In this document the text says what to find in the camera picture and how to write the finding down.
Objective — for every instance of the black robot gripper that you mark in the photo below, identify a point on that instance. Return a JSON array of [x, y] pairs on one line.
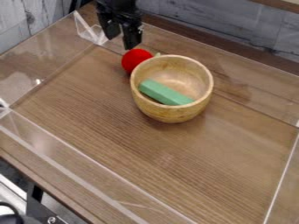
[[120, 12]]

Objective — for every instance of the red fruit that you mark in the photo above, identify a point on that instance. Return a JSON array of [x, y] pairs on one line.
[[132, 58]]

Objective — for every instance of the wooden bowl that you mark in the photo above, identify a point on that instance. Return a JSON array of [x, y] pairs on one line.
[[171, 87]]

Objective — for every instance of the green rectangular block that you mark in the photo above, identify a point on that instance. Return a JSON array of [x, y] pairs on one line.
[[163, 94]]

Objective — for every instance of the clear acrylic corner bracket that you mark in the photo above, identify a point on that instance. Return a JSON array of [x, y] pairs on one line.
[[91, 33]]

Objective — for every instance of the clear acrylic tray wall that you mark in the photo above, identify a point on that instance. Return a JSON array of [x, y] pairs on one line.
[[124, 169]]

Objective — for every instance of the black metal table frame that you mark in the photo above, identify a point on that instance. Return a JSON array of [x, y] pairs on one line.
[[44, 208]]

